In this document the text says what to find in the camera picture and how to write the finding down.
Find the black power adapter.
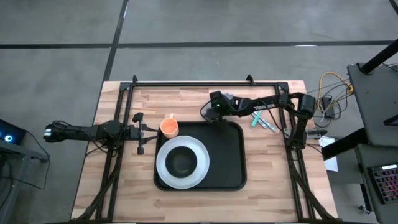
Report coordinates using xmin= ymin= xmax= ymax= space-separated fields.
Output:
xmin=322 ymin=95 xmax=336 ymax=119

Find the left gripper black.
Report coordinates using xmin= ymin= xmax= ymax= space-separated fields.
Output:
xmin=129 ymin=112 xmax=159 ymax=156

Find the grey metal stand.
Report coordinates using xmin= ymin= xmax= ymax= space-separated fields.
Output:
xmin=0 ymin=139 xmax=51 ymax=224

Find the orange cup with handle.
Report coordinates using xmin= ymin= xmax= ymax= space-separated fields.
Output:
xmin=159 ymin=113 xmax=180 ymax=140

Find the black equipment desk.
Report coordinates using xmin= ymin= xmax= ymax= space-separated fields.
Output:
xmin=354 ymin=143 xmax=398 ymax=224

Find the spoon with teal handle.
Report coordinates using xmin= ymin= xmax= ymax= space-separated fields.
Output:
xmin=251 ymin=111 xmax=262 ymax=128

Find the black computer with blue light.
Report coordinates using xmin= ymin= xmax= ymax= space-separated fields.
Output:
xmin=0 ymin=119 xmax=27 ymax=146

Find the black round bowl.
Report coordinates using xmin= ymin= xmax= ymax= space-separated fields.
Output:
xmin=164 ymin=146 xmax=198 ymax=179

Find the black aluminium table frame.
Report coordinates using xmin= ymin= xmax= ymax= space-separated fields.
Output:
xmin=70 ymin=74 xmax=340 ymax=224

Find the white round plate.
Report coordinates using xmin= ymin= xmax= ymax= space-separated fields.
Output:
xmin=155 ymin=135 xmax=211 ymax=190

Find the black side table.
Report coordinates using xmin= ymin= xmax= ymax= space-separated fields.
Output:
xmin=346 ymin=62 xmax=398 ymax=147

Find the yellow cable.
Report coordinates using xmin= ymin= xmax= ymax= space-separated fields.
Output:
xmin=317 ymin=71 xmax=354 ymax=114

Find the black plastic serving tray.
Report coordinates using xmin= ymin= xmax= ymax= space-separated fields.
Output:
xmin=152 ymin=120 xmax=248 ymax=192

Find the backlit mechanical keyboard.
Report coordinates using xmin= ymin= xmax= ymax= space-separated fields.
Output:
xmin=368 ymin=164 xmax=398 ymax=205

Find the white paper sheet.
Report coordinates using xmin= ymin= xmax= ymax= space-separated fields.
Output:
xmin=318 ymin=136 xmax=339 ymax=173

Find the black round post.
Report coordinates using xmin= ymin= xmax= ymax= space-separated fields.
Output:
xmin=359 ymin=38 xmax=398 ymax=75

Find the small black clamp device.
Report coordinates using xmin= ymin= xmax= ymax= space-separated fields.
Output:
xmin=306 ymin=129 xmax=328 ymax=140

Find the black slanted beam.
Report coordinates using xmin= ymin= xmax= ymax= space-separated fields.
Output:
xmin=320 ymin=126 xmax=371 ymax=162

